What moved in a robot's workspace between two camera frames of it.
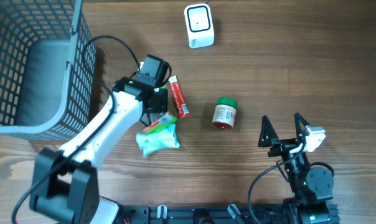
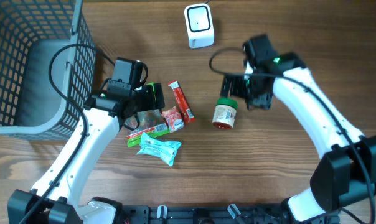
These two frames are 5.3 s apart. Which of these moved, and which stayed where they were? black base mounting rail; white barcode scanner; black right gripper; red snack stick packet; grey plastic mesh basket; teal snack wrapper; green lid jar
Moved: red snack stick packet; teal snack wrapper; black right gripper
Stayed: grey plastic mesh basket; white barcode scanner; green lid jar; black base mounting rail
